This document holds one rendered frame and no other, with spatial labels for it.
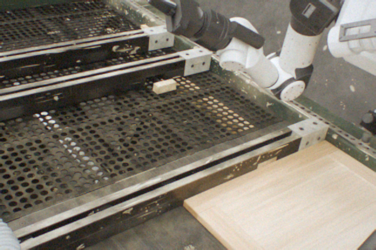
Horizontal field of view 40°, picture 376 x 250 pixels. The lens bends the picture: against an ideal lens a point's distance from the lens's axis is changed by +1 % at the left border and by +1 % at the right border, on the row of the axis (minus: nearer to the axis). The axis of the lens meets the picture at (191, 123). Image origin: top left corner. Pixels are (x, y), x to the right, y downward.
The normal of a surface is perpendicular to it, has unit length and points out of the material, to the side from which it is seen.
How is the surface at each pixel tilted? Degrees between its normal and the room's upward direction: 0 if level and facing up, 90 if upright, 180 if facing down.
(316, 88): 0
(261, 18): 0
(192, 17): 78
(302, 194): 58
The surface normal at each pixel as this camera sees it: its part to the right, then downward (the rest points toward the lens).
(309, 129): 0.13, -0.84
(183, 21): 0.52, 0.23
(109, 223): 0.62, 0.49
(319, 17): -0.55, 0.64
